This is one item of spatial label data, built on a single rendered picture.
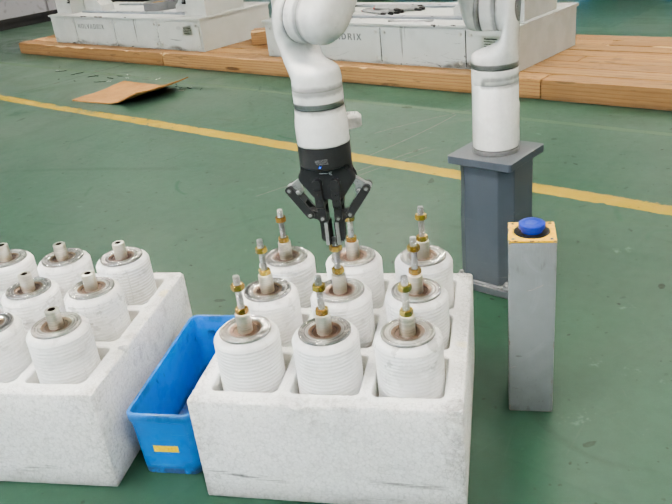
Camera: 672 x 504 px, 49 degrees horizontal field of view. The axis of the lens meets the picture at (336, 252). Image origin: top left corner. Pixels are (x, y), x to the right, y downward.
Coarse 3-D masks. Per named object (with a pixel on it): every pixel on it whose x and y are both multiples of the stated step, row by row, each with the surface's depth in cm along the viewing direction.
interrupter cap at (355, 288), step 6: (330, 282) 117; (348, 282) 117; (354, 282) 117; (360, 282) 116; (330, 288) 116; (348, 288) 116; (354, 288) 115; (360, 288) 115; (324, 294) 114; (330, 294) 114; (336, 294) 114; (342, 294) 114; (348, 294) 113; (354, 294) 113; (360, 294) 113; (324, 300) 112; (330, 300) 112; (336, 300) 112; (342, 300) 112; (348, 300) 112
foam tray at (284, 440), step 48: (384, 288) 133; (288, 384) 106; (240, 432) 106; (288, 432) 104; (336, 432) 103; (384, 432) 101; (432, 432) 99; (240, 480) 110; (288, 480) 108; (336, 480) 106; (384, 480) 105; (432, 480) 103
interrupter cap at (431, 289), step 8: (424, 280) 115; (432, 280) 114; (392, 288) 113; (424, 288) 113; (432, 288) 112; (440, 288) 112; (400, 296) 111; (416, 296) 111; (424, 296) 110; (432, 296) 110
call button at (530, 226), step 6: (522, 222) 112; (528, 222) 112; (534, 222) 112; (540, 222) 111; (522, 228) 111; (528, 228) 110; (534, 228) 110; (540, 228) 110; (528, 234) 111; (534, 234) 111
